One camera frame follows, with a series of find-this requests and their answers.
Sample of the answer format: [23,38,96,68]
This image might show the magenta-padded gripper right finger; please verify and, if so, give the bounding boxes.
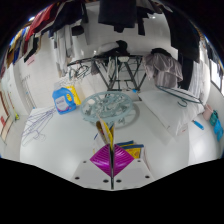
[112,144,155,191]

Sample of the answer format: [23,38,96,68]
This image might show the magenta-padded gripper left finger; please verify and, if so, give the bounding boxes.
[70,143,113,191]

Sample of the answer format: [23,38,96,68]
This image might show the white yellow orange patterned towel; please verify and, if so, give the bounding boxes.
[92,114,148,164]

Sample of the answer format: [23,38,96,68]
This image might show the round pale green peg hanger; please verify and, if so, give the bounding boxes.
[79,91,135,125]

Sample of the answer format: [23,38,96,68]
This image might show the white pillow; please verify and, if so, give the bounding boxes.
[138,87,205,137]

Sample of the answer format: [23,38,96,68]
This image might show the blue detergent bottle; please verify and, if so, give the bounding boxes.
[52,87,77,115]

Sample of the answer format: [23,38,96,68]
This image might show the yellow detergent pack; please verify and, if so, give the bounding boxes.
[64,84,82,107]

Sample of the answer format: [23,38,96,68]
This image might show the thin round hoop hanger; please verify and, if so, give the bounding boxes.
[154,84,204,108]

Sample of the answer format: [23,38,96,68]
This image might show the black folding drying rack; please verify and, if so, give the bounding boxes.
[66,54,148,93]

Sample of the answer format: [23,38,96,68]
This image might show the dark plastic hangers on rack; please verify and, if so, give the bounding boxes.
[68,64,92,81]

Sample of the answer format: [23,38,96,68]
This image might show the pink bucket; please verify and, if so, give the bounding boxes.
[202,103,214,122]

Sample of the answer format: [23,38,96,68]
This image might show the teal bucket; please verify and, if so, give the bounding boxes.
[209,110,220,127]

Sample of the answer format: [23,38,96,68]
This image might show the grey garment on rack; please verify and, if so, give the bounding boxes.
[142,52,184,88]

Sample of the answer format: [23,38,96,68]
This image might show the black and white clothes pile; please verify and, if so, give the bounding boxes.
[96,39,129,57]

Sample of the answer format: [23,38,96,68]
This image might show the hanging white clothes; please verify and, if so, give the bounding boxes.
[53,26,76,76]

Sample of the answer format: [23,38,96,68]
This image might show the clothes row by window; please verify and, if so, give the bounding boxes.
[203,36,224,93]

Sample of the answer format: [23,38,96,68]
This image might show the hanging black clothes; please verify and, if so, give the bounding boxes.
[164,6,201,91]

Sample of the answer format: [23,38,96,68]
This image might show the row of colourful hanging clothes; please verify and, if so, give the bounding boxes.
[3,28,41,69]

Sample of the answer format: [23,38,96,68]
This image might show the hanging dark trousers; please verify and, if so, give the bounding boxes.
[98,0,138,34]

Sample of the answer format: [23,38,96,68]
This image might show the hanging red garment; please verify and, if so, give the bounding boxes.
[24,3,56,43]

